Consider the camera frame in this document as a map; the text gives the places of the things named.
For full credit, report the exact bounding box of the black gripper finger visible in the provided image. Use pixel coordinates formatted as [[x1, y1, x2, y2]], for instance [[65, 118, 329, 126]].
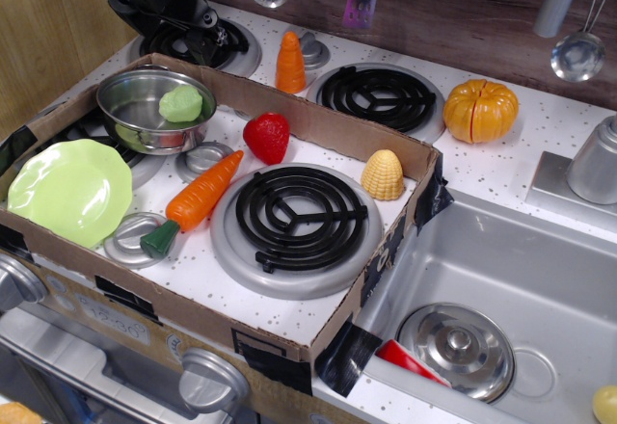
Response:
[[138, 23, 183, 51], [184, 33, 224, 66]]

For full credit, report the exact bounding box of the light green toy broccoli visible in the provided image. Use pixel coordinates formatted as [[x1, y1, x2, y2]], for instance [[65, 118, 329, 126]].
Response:
[[159, 85, 202, 122]]

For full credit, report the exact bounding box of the stainless steel pot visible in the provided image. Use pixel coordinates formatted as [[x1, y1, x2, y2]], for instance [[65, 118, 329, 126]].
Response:
[[95, 66, 217, 155]]

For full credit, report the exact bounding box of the silver pot lid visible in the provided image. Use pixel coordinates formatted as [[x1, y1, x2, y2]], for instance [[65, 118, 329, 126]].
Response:
[[396, 303, 516, 403]]

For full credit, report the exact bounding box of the small orange toy carrot tip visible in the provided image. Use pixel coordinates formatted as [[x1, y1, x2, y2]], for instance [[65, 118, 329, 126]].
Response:
[[275, 31, 307, 93]]

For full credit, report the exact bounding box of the red toy strawberry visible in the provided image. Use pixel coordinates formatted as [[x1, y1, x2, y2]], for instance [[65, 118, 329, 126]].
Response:
[[243, 113, 290, 165]]

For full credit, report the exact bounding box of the silver stove knob back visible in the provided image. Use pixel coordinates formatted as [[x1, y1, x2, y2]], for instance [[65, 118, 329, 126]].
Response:
[[300, 32, 331, 70]]

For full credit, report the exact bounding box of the silver stove knob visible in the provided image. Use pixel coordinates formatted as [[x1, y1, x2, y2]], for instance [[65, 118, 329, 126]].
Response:
[[103, 212, 165, 270], [300, 32, 331, 70], [175, 142, 234, 183]]

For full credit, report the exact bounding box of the silver stove knob middle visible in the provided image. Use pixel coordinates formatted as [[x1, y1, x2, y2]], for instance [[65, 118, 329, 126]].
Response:
[[175, 142, 234, 183]]

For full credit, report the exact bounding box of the front left black burner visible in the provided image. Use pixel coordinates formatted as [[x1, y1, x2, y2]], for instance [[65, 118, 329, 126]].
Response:
[[17, 108, 165, 189]]

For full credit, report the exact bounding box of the orange toy carrot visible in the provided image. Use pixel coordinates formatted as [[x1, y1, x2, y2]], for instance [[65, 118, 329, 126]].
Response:
[[140, 150, 244, 258]]

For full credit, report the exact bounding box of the hanging purple spatula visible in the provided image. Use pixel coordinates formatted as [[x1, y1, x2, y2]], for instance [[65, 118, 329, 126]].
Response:
[[341, 0, 377, 30]]

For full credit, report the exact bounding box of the light green plastic plate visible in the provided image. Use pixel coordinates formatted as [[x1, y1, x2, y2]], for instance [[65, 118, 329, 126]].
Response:
[[7, 138, 134, 250]]

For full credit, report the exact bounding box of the back right black burner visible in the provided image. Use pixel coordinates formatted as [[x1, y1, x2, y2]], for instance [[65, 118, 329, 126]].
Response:
[[307, 63, 445, 144]]

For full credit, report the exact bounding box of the front right black burner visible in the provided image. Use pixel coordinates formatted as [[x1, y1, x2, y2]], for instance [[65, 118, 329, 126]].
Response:
[[210, 163, 383, 301]]

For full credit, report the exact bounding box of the silver stove knob front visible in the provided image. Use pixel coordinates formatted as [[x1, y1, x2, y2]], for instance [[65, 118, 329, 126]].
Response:
[[103, 212, 165, 270]]

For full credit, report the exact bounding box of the yellow toy corn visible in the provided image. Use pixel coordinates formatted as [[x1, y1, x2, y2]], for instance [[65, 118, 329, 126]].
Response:
[[361, 149, 404, 200]]

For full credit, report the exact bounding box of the brown cardboard fence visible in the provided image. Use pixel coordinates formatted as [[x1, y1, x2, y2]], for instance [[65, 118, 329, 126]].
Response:
[[1, 54, 450, 392]]

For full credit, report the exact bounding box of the silver oven knob left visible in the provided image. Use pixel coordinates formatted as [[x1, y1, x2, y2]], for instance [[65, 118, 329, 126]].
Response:
[[0, 254, 48, 312]]

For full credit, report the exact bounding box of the silver oven knob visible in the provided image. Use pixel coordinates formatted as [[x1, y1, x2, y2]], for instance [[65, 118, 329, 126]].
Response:
[[178, 348, 250, 413], [0, 254, 48, 312]]

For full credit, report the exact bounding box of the orange toy pumpkin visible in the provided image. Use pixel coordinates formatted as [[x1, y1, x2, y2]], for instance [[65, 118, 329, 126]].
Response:
[[443, 79, 519, 144]]

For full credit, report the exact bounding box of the silver oven knob right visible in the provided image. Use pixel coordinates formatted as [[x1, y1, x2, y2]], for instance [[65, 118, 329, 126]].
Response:
[[178, 348, 250, 413]]

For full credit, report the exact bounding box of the red toy pepper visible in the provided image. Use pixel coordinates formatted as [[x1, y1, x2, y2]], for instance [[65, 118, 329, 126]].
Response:
[[375, 339, 452, 388]]

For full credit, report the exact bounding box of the hanging silver ladle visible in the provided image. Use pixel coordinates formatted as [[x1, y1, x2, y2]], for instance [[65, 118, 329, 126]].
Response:
[[550, 0, 607, 83]]

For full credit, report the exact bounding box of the orange toy bread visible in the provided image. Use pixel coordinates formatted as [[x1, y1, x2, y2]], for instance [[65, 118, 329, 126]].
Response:
[[0, 402, 42, 424]]

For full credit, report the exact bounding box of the silver toy faucet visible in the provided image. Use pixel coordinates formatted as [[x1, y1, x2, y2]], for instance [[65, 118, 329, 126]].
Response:
[[523, 0, 616, 221]]

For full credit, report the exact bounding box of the grey toy sink basin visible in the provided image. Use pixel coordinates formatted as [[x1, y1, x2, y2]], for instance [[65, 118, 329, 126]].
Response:
[[358, 193, 616, 423]]

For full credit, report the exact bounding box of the yellow toy lemon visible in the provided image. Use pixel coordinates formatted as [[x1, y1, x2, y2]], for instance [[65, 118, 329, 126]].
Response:
[[592, 384, 617, 424]]

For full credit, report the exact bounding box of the silver oven door handle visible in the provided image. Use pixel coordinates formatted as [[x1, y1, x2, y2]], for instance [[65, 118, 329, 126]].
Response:
[[1, 309, 210, 423]]

